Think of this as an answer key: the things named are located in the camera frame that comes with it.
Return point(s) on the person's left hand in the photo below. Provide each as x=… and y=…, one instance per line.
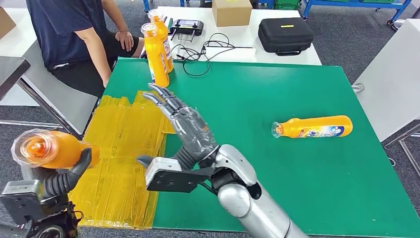
x=124, y=40

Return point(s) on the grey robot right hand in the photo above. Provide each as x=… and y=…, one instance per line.
x=193, y=131

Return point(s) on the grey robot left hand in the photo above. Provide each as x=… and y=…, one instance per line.
x=82, y=162

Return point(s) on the orange detergent bottle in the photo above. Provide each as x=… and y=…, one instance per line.
x=62, y=148
x=157, y=59
x=315, y=126
x=168, y=49

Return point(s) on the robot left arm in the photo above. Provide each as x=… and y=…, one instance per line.
x=59, y=185

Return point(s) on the person's right forearm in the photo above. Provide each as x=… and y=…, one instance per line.
x=96, y=57

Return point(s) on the person's left forearm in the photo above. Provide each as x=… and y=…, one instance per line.
x=113, y=16

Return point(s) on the dark blue folder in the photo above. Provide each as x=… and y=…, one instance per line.
x=143, y=54

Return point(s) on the yellow plastic sheet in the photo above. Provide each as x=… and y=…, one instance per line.
x=124, y=170

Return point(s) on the black remote controller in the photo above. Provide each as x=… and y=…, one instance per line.
x=187, y=27

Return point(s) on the person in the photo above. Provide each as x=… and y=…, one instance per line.
x=59, y=29

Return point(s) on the green table mat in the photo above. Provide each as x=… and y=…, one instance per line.
x=262, y=98

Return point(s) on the white work table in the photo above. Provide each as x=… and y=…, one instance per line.
x=242, y=38

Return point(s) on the closed cardboard box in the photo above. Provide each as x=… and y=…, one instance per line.
x=231, y=13

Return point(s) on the dark grey table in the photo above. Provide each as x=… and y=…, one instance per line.
x=11, y=72

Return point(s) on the brown cardboard box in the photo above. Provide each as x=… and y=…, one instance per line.
x=6, y=23

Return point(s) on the black zip carry case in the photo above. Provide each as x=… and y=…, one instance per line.
x=285, y=36

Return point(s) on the green plastic crate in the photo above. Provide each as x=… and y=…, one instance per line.
x=287, y=1
x=287, y=6

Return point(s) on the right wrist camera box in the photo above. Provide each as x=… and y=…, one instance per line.
x=164, y=167

